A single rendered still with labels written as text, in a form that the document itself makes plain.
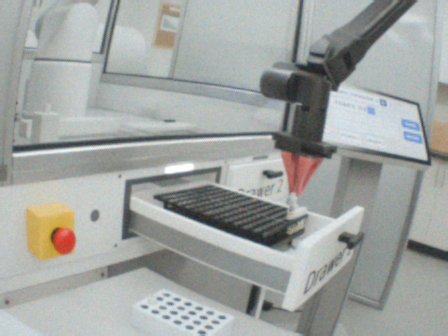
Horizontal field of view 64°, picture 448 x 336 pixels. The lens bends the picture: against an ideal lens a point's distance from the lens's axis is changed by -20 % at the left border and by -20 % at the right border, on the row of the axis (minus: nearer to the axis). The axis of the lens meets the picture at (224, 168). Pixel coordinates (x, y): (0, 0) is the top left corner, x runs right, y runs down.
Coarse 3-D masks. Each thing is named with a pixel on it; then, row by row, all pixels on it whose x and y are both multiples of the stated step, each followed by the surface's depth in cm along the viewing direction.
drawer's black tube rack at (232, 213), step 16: (176, 192) 81; (192, 192) 83; (208, 192) 85; (224, 192) 87; (176, 208) 81; (192, 208) 74; (208, 208) 75; (224, 208) 76; (240, 208) 77; (256, 208) 79; (272, 208) 81; (208, 224) 72; (224, 224) 69; (240, 224) 69; (256, 224) 70; (256, 240) 67; (272, 240) 72; (288, 240) 74
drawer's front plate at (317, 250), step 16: (336, 224) 65; (352, 224) 73; (304, 240) 56; (320, 240) 58; (336, 240) 66; (304, 256) 55; (320, 256) 60; (304, 272) 56; (320, 272) 63; (288, 288) 57; (304, 288) 58; (288, 304) 57
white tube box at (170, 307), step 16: (144, 304) 57; (160, 304) 58; (176, 304) 59; (192, 304) 60; (144, 320) 55; (160, 320) 54; (176, 320) 55; (192, 320) 55; (208, 320) 56; (224, 320) 56
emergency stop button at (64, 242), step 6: (66, 228) 54; (60, 234) 53; (66, 234) 54; (72, 234) 55; (54, 240) 53; (60, 240) 53; (66, 240) 54; (72, 240) 55; (54, 246) 53; (60, 246) 53; (66, 246) 54; (72, 246) 55; (60, 252) 54; (66, 252) 54
